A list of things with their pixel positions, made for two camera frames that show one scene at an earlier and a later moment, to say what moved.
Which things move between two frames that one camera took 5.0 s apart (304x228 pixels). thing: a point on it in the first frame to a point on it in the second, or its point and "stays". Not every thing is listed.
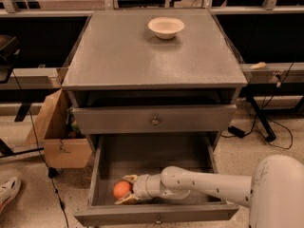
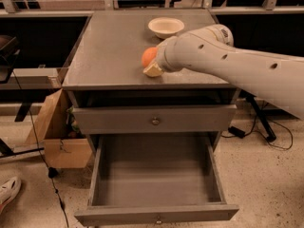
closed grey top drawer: (155, 120) stays
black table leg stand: (252, 90) stays
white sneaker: (9, 190) stays
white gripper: (142, 186) to (161, 59)
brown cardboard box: (51, 131) stays
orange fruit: (121, 189) to (147, 55)
